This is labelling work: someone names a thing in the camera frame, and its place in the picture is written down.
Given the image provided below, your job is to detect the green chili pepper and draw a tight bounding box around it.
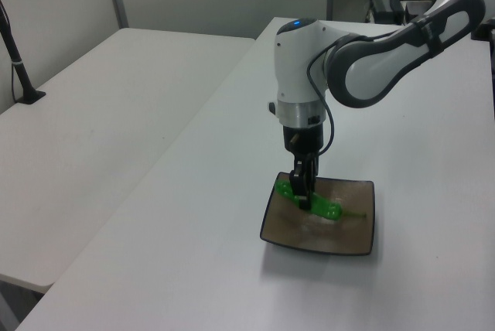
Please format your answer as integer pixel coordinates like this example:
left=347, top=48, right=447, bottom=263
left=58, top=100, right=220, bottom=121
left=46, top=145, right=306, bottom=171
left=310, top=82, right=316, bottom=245
left=274, top=179, right=368, bottom=221

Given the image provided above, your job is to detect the black flat box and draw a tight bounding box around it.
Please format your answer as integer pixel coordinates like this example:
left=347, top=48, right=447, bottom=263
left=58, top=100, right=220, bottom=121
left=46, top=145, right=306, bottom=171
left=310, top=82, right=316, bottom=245
left=369, top=0, right=399, bottom=22

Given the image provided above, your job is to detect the brown square ceramic plate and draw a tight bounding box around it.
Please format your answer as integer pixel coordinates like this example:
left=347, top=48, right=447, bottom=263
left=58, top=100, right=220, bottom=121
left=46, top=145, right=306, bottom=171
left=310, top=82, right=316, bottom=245
left=259, top=170, right=376, bottom=258

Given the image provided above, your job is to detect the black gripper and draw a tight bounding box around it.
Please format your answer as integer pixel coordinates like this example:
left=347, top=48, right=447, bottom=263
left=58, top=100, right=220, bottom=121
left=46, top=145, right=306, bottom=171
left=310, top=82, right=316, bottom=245
left=282, top=124, right=326, bottom=210

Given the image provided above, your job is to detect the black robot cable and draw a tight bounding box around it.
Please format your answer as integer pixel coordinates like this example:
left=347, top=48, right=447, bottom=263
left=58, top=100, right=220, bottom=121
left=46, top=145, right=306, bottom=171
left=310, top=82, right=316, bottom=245
left=306, top=33, right=411, bottom=156

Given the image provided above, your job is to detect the black pole stand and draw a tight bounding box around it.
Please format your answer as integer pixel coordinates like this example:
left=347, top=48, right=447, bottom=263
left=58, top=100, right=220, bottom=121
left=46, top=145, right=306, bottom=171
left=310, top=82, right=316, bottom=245
left=0, top=0, right=47, bottom=105

